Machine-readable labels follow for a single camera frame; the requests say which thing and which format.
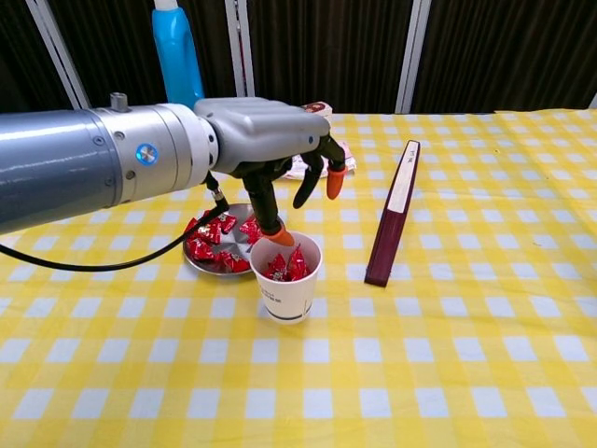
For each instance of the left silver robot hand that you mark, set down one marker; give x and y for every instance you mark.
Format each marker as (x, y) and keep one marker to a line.
(261, 130)

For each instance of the red candy heap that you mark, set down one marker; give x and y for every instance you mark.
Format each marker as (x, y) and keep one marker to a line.
(207, 233)

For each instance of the white paper cup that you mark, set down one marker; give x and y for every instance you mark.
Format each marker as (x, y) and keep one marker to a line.
(284, 303)

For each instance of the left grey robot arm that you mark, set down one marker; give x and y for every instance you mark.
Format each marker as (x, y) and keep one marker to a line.
(56, 163)

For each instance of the silver metal plate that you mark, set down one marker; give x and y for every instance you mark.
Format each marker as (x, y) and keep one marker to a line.
(233, 235)

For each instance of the long box with red label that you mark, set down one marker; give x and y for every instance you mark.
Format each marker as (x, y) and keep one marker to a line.
(322, 112)

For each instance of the white pink plastic packet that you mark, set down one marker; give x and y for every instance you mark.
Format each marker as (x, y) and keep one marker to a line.
(351, 163)

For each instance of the blue squeeze bottle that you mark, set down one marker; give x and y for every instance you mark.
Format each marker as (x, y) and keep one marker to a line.
(177, 60)

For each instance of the dark maroon long box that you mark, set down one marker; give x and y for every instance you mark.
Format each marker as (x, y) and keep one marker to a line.
(382, 261)

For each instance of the yellow checked tablecloth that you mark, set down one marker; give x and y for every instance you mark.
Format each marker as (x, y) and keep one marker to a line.
(420, 350)

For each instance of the white metal frame post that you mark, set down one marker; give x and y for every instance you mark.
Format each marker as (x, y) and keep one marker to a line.
(240, 56)
(593, 103)
(412, 56)
(58, 51)

